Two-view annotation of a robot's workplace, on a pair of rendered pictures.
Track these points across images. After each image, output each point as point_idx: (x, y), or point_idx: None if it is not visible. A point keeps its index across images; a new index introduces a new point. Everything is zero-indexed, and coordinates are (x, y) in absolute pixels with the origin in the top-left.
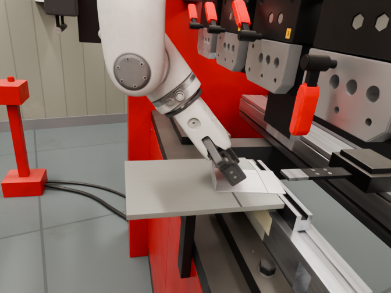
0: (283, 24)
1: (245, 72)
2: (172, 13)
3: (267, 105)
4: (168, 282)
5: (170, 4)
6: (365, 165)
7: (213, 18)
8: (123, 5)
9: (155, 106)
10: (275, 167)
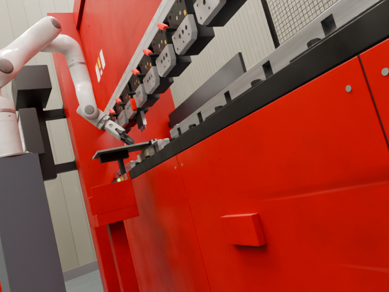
0: (128, 95)
1: (129, 121)
2: (98, 134)
3: (137, 123)
4: (132, 240)
5: (96, 130)
6: None
7: (113, 112)
8: (84, 95)
9: (98, 127)
10: None
